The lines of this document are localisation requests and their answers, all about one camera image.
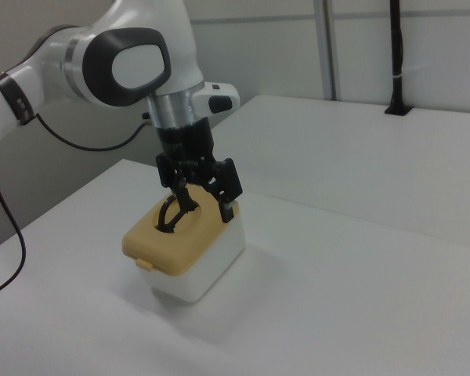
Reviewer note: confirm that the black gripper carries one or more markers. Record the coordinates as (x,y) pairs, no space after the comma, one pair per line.
(188,143)

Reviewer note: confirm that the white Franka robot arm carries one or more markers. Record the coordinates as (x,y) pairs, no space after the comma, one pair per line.
(133,66)

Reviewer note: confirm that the white plastic tool case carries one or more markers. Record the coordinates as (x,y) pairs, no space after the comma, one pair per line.
(211,262)

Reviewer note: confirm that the black pole on clamp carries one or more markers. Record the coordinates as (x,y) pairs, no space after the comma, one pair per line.
(395,58)

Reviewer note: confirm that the grey partition post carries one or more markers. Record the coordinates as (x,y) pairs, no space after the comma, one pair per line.
(326,47)

